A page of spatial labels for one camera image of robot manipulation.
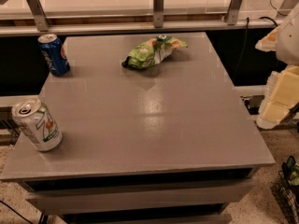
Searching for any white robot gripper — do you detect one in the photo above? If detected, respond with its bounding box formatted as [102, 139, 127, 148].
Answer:
[255, 4, 299, 130]

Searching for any green rice chip bag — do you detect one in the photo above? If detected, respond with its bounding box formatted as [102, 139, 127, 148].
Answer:
[121, 35, 188, 70]

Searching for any grey drawer cabinet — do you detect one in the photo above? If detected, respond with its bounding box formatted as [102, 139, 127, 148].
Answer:
[21, 167, 260, 224]

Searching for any blue Pepsi can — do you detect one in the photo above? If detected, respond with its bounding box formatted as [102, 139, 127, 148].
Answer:
[37, 34, 70, 76]

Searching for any white green soda can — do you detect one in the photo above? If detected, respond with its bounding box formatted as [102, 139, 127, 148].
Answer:
[11, 98, 63, 152]

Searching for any black cable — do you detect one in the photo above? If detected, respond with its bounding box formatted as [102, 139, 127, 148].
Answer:
[233, 16, 278, 79]

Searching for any black wire basket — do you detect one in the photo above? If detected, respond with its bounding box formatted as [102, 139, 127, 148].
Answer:
[270, 156, 299, 224]

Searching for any metal railing frame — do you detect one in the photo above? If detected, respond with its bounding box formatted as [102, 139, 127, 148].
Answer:
[0, 0, 298, 36]

